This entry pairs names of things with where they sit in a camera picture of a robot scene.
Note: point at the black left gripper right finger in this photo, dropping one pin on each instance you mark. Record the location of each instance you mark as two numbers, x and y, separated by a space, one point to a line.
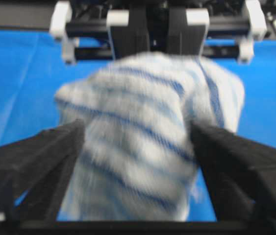
240 175

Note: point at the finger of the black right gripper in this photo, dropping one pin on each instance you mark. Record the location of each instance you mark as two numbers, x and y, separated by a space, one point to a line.
128 30
187 28

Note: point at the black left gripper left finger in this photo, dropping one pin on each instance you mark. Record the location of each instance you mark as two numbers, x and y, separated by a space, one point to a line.
35 172

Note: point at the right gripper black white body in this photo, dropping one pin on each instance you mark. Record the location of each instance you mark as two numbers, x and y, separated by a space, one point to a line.
234 27

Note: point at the white blue-striped towel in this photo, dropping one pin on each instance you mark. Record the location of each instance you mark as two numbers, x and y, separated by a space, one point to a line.
137 161

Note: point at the blue table cloth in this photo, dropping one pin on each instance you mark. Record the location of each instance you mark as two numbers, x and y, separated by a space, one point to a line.
31 71

